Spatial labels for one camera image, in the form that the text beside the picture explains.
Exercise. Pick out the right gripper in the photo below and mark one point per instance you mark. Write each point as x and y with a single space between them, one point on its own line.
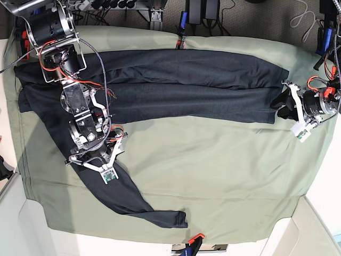
101 156

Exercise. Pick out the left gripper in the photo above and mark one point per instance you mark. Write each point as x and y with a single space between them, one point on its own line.
316 104

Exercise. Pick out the dark navy long-sleeve shirt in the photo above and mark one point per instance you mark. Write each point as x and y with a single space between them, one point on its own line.
158 84

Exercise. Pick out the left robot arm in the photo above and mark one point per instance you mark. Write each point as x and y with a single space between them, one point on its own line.
331 64

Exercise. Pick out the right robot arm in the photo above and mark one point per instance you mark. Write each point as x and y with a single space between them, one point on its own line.
51 32

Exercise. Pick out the blue clamp top right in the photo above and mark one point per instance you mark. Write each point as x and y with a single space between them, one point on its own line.
325 40

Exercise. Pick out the blue clamp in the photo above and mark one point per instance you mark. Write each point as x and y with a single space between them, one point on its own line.
181 31
325 40

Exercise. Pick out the green table cloth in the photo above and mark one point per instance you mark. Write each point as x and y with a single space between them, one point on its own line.
233 180

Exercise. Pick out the black object left edge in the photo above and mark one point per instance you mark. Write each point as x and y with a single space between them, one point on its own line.
5 173

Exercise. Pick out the blue clamp top centre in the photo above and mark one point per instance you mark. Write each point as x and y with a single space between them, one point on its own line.
181 31

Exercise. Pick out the black power adapter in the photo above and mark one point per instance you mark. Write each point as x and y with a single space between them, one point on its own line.
202 9

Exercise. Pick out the orange black clamp bottom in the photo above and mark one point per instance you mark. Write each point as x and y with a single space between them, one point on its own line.
193 245

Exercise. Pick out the orange clamp left edge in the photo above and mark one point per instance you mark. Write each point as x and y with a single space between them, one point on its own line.
21 41

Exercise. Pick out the white power strip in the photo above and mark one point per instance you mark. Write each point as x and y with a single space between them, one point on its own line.
79 5

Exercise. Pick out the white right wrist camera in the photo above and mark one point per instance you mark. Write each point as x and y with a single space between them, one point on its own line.
109 175

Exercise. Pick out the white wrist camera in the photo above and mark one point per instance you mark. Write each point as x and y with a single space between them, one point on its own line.
301 131
109 175

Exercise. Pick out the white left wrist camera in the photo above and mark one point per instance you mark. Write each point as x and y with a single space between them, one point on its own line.
301 131

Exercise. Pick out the aluminium frame bracket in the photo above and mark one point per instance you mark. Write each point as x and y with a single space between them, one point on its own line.
156 19

